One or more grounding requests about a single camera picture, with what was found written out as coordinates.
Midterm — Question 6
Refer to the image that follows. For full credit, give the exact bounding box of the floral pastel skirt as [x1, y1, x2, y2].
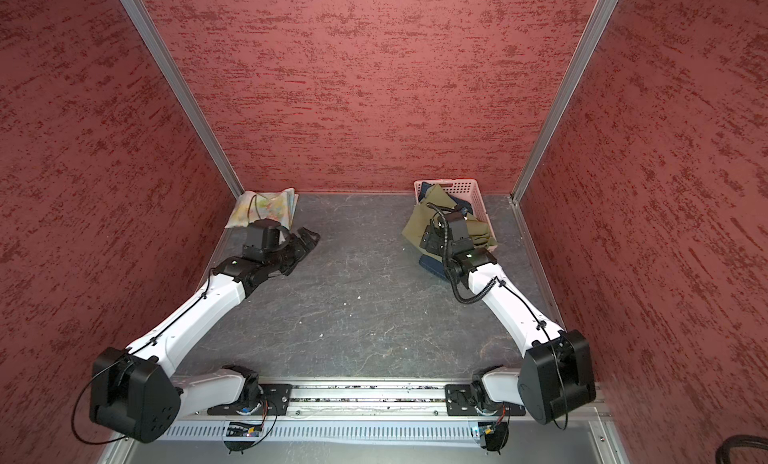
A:
[225, 188, 299, 229]

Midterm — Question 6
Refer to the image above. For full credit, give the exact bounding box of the circuit board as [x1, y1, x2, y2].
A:
[477, 423, 508, 440]
[226, 422, 264, 439]

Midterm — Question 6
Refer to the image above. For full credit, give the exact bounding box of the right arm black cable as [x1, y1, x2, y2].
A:
[425, 203, 499, 306]

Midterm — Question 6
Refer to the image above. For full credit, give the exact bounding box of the right circuit board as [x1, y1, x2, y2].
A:
[477, 423, 508, 440]

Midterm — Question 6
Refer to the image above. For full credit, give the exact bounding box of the blue denim skirt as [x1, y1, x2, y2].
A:
[407, 179, 496, 281]

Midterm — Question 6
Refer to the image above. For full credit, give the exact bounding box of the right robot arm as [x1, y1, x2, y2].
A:
[421, 204, 597, 429]

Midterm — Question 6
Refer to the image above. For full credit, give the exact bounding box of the corner aluminium post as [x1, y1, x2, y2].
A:
[118, 0, 244, 198]
[511, 0, 619, 207]

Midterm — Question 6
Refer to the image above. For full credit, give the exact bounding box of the right corner aluminium post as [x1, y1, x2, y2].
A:
[511, 0, 619, 207]

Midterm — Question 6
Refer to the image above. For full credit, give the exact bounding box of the left corner aluminium post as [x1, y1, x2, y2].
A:
[118, 0, 244, 198]

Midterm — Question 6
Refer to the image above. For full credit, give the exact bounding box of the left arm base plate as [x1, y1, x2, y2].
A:
[207, 384, 293, 417]

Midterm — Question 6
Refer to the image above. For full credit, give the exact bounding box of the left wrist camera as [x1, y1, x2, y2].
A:
[242, 219, 289, 262]

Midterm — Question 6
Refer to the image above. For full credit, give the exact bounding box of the left circuit board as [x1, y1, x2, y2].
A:
[226, 422, 264, 439]

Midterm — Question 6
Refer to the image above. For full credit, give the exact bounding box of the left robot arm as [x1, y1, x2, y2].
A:
[82, 219, 321, 443]

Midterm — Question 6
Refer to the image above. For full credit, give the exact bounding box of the olive green skirt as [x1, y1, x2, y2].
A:
[402, 179, 498, 261]

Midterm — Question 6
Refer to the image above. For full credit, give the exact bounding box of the aluminium front rail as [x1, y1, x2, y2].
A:
[122, 378, 610, 421]

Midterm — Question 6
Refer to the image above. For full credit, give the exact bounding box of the pink plastic basket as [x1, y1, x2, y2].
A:
[414, 179, 498, 252]

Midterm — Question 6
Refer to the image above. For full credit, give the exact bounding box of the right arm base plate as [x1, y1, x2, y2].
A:
[444, 383, 526, 418]

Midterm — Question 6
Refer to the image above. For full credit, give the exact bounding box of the black cable bottom corner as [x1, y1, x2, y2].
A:
[715, 433, 768, 464]

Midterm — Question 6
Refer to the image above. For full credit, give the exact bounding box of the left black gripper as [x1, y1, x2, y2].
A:
[265, 227, 320, 274]

